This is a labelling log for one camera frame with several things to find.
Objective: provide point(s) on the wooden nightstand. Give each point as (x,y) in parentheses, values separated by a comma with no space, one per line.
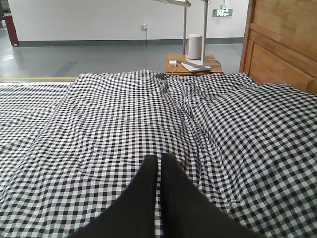
(180,70)

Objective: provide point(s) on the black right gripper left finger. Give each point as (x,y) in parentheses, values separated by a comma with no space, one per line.
(132,214)

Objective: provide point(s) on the white power adapter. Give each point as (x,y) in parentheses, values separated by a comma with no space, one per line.
(173,63)

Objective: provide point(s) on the red cabinet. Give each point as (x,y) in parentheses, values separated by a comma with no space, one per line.
(11,30)

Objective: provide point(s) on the checkered bed sheet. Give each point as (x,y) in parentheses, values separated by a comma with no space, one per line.
(25,110)

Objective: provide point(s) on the green exit sign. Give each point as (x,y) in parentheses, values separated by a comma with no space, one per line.
(222,12)

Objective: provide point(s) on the grey metal pole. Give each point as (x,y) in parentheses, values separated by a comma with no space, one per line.
(184,30)

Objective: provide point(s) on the black white checkered quilt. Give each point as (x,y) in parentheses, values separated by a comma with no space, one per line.
(250,149)

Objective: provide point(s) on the white cylindrical speaker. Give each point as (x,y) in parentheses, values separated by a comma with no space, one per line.
(194,46)

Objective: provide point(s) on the white desk lamp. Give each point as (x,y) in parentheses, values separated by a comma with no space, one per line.
(198,65)

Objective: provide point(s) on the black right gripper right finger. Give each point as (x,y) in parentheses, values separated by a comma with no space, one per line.
(186,213)

